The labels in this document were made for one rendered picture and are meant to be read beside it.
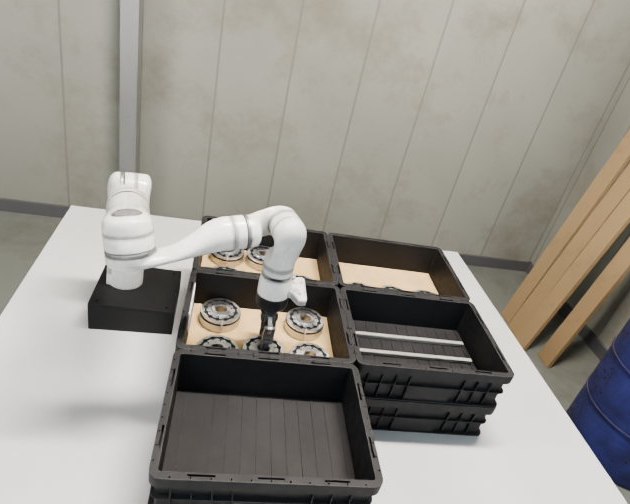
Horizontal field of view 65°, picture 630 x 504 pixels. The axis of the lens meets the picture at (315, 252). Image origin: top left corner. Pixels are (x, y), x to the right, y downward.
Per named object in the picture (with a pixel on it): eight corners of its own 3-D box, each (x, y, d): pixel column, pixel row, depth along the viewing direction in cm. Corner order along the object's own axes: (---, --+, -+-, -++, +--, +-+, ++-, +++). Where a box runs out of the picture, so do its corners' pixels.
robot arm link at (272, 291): (306, 307, 111) (312, 285, 108) (256, 302, 109) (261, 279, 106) (303, 284, 119) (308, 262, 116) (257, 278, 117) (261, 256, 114)
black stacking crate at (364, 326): (345, 400, 117) (357, 365, 112) (330, 319, 142) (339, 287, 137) (497, 411, 125) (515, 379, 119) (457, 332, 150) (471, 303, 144)
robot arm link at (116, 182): (105, 188, 107) (151, 192, 111) (108, 167, 131) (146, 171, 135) (103, 229, 110) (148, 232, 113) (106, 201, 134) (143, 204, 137)
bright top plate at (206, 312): (200, 324, 123) (201, 322, 122) (200, 298, 131) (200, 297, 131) (241, 325, 125) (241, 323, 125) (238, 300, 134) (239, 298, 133)
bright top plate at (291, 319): (285, 330, 127) (285, 328, 127) (286, 306, 136) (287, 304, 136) (323, 335, 129) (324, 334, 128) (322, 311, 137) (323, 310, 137)
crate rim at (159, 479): (146, 487, 80) (146, 478, 79) (173, 356, 105) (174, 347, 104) (381, 496, 87) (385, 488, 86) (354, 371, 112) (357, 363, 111)
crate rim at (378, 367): (354, 371, 112) (357, 363, 111) (337, 292, 138) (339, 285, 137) (513, 384, 120) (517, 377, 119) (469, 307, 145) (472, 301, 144)
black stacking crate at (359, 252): (330, 318, 143) (339, 287, 137) (320, 262, 168) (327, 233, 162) (457, 332, 150) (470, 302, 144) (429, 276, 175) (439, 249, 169)
